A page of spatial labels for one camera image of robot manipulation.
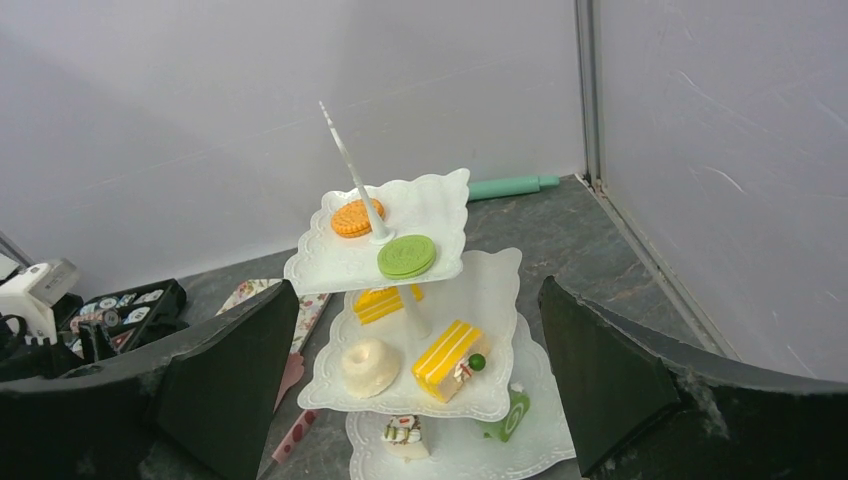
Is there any yellow wedge cake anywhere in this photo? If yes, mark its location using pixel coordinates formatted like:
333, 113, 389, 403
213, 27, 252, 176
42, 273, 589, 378
352, 287, 404, 325

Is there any green macaron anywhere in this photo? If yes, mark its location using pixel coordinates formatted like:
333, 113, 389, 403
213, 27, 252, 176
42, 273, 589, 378
377, 234, 437, 280

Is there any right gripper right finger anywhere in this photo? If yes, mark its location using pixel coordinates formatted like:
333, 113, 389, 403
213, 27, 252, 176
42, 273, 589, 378
538, 277, 847, 479

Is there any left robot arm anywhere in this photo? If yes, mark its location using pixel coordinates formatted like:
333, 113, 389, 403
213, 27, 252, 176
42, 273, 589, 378
1, 314, 87, 382

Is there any yellow cube cake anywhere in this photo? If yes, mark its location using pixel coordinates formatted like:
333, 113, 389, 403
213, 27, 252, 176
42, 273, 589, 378
411, 320, 491, 403

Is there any orange macaron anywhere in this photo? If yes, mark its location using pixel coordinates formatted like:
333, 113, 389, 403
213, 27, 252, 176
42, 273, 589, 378
330, 199, 371, 238

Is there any white three-tier cake stand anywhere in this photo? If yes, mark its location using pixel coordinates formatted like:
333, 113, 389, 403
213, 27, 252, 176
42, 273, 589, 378
283, 100, 578, 480

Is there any white decorated cake slice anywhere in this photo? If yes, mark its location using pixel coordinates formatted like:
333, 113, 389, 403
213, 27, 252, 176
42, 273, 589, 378
381, 414, 430, 461

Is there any floral serving tray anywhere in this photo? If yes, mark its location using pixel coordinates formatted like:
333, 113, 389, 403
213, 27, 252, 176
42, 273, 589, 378
217, 278, 332, 354

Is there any mint green rolling pin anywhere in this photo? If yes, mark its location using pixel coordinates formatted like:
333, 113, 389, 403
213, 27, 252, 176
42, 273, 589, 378
468, 175, 560, 202

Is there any black poker chip case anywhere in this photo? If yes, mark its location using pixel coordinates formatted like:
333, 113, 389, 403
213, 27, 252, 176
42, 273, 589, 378
57, 279, 188, 354

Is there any cream dome cake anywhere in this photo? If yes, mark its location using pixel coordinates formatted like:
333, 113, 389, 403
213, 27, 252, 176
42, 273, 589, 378
341, 337, 402, 399

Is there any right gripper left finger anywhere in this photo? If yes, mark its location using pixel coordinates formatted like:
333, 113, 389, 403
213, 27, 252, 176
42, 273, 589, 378
1, 281, 299, 479

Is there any green cake piece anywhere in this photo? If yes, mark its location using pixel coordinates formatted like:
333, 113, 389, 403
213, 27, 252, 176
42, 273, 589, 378
478, 388, 531, 443

